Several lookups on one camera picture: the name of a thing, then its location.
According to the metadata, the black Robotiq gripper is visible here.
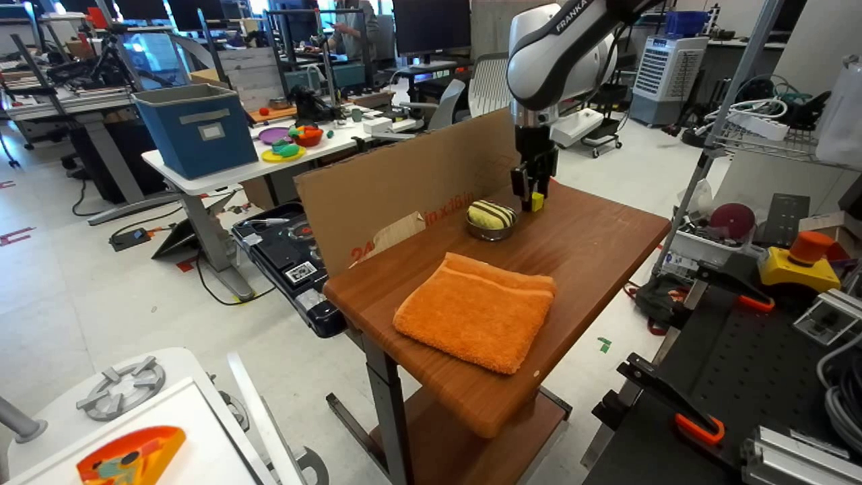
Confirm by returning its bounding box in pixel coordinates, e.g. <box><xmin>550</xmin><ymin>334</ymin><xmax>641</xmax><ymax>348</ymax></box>
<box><xmin>508</xmin><ymin>121</ymin><xmax>560</xmax><ymax>212</ymax></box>

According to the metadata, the yellow striped ball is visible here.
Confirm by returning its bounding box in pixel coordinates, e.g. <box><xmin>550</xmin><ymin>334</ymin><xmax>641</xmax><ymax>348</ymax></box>
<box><xmin>464</xmin><ymin>197</ymin><xmax>517</xmax><ymax>230</ymax></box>

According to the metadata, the small dark bowl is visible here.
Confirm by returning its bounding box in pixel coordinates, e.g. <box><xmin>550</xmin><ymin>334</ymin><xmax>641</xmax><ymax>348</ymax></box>
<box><xmin>464</xmin><ymin>209</ymin><xmax>519</xmax><ymax>244</ymax></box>

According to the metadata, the folded orange towel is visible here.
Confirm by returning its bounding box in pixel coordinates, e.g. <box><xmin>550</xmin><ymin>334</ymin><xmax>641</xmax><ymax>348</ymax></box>
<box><xmin>389</xmin><ymin>249</ymin><xmax>558</xmax><ymax>376</ymax></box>

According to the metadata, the brown cardboard panel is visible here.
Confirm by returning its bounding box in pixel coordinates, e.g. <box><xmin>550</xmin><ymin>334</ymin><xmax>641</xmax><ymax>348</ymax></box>
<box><xmin>294</xmin><ymin>105</ymin><xmax>521</xmax><ymax>279</ymax></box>

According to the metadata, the white portable air conditioner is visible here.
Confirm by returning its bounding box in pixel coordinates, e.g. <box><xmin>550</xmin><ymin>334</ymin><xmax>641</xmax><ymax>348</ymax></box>
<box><xmin>624</xmin><ymin>32</ymin><xmax>711</xmax><ymax>128</ymax></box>

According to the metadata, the black computer monitor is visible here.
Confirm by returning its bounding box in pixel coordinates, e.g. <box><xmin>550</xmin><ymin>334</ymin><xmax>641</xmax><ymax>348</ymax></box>
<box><xmin>389</xmin><ymin>0</ymin><xmax>473</xmax><ymax>58</ymax></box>

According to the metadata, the dark red disc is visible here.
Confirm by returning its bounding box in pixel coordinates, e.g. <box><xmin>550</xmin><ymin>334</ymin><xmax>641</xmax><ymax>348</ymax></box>
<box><xmin>709</xmin><ymin>198</ymin><xmax>758</xmax><ymax>244</ymax></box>

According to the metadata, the red toy bowl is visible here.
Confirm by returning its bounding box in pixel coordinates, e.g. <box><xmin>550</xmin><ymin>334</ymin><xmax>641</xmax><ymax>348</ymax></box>
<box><xmin>290</xmin><ymin>121</ymin><xmax>326</xmax><ymax>151</ymax></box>

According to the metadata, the yellow toy plate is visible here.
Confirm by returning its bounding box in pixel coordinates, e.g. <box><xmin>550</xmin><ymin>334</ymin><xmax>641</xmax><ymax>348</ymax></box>
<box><xmin>259</xmin><ymin>140</ymin><xmax>310</xmax><ymax>166</ymax></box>

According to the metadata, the black keypad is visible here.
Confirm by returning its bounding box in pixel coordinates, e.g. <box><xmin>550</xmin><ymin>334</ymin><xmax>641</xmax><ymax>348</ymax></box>
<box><xmin>753</xmin><ymin>191</ymin><xmax>814</xmax><ymax>249</ymax></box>

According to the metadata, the purple toy plate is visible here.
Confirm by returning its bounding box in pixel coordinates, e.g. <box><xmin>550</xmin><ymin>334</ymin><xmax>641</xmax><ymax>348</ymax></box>
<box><xmin>255</xmin><ymin>124</ymin><xmax>294</xmax><ymax>147</ymax></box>

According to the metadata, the black perforated robot table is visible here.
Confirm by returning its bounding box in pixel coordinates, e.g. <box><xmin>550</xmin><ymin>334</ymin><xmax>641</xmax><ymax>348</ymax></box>
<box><xmin>578</xmin><ymin>278</ymin><xmax>862</xmax><ymax>485</ymax></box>

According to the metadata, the yellow emergency stop box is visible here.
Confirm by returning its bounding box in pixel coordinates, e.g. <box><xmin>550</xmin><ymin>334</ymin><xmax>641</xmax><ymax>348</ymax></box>
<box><xmin>756</xmin><ymin>229</ymin><xmax>842</xmax><ymax>295</ymax></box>

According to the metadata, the white work table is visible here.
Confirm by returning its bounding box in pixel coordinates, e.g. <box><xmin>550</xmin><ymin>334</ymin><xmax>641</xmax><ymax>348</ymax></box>
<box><xmin>139</xmin><ymin>109</ymin><xmax>424</xmax><ymax>298</ymax></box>

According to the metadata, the blue storage box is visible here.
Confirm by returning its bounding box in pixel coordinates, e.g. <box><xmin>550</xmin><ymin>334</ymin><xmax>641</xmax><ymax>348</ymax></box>
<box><xmin>132</xmin><ymin>80</ymin><xmax>260</xmax><ymax>181</ymax></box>

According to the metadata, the white toy kitchen unit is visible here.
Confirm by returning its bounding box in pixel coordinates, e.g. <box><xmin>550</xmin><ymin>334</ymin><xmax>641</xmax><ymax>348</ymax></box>
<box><xmin>0</xmin><ymin>345</ymin><xmax>332</xmax><ymax>485</ymax></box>

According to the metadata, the orange toy piece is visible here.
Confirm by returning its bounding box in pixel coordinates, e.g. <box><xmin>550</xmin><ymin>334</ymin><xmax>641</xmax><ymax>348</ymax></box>
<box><xmin>73</xmin><ymin>422</ymin><xmax>189</xmax><ymax>485</ymax></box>

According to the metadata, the metal wire shelf rack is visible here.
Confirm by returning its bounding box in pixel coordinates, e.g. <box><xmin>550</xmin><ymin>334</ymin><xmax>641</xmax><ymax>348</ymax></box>
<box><xmin>649</xmin><ymin>0</ymin><xmax>862</xmax><ymax>291</ymax></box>

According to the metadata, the black clamp orange handle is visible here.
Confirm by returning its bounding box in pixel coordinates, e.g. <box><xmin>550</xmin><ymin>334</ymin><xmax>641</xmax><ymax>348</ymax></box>
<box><xmin>688</xmin><ymin>265</ymin><xmax>779</xmax><ymax>317</ymax></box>
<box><xmin>616</xmin><ymin>349</ymin><xmax>727</xmax><ymax>453</ymax></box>

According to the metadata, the table frame with lower shelf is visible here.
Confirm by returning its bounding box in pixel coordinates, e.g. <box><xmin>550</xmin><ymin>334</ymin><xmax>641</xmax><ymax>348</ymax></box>
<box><xmin>322</xmin><ymin>334</ymin><xmax>575</xmax><ymax>485</ymax></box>

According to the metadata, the small metal bracket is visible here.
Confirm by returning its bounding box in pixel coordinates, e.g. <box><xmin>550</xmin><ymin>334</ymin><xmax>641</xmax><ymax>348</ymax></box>
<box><xmin>791</xmin><ymin>288</ymin><xmax>862</xmax><ymax>349</ymax></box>

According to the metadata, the aluminium extrusion rail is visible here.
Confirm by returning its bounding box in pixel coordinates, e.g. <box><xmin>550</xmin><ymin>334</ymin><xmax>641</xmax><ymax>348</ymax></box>
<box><xmin>736</xmin><ymin>422</ymin><xmax>862</xmax><ymax>485</ymax></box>

